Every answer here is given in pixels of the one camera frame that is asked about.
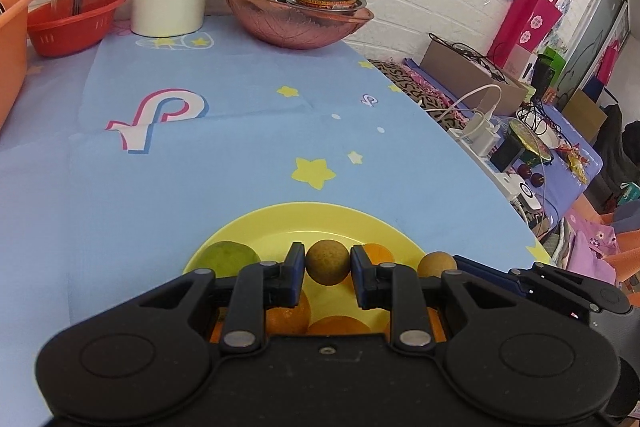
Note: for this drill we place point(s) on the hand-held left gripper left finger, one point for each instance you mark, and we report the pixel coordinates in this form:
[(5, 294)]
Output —
[(296, 272)]

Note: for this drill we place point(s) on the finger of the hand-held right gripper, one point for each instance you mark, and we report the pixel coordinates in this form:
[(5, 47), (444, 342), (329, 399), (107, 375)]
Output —
[(487, 269)]

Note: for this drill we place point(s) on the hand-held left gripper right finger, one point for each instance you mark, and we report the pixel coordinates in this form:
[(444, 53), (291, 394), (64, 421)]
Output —
[(358, 277)]

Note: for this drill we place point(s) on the small orange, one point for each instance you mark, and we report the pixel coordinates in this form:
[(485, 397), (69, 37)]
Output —
[(378, 253)]

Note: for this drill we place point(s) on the brown longan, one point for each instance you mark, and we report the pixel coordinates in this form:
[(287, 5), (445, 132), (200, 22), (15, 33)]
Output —
[(327, 264), (436, 264)]

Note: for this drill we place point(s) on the yellow plastic plate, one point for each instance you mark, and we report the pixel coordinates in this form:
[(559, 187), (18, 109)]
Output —
[(320, 222)]

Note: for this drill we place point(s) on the green fruit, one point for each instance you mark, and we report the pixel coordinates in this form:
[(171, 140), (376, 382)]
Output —
[(227, 257)]

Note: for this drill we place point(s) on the purple flowered cloth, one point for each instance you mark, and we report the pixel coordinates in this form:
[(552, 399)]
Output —
[(590, 249)]

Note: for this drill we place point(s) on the white power strip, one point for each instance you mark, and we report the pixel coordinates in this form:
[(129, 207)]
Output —
[(505, 182)]

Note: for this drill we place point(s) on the black power adapter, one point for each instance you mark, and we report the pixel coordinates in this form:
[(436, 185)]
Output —
[(507, 154)]

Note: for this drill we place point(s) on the cup with yellow lid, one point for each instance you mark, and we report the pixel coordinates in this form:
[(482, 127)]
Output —
[(532, 139)]

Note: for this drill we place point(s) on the white charger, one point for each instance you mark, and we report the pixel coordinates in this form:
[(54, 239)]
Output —
[(482, 132)]

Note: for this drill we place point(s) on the blue printed tablecloth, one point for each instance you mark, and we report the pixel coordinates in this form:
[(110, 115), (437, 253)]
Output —
[(225, 142)]

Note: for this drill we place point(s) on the small brown cardboard box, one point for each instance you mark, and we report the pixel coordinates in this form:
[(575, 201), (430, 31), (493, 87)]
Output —
[(585, 114)]

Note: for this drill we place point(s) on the leopard print cloth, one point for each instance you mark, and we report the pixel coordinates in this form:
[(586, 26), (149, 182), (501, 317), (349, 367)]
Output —
[(420, 92)]

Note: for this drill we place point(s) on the pink glass bowl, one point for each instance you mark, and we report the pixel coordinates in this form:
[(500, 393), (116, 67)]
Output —
[(295, 27)]

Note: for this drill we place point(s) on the pink gift bag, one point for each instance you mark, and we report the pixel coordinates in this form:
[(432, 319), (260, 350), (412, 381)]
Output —
[(530, 17)]

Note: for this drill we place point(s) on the patterned rim bowl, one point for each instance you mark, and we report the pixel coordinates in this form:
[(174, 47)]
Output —
[(325, 3)]

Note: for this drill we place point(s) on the red plastic basket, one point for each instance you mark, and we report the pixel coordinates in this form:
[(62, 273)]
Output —
[(70, 29)]

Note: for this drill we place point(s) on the orange plastic basket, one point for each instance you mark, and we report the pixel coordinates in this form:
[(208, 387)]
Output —
[(12, 52)]

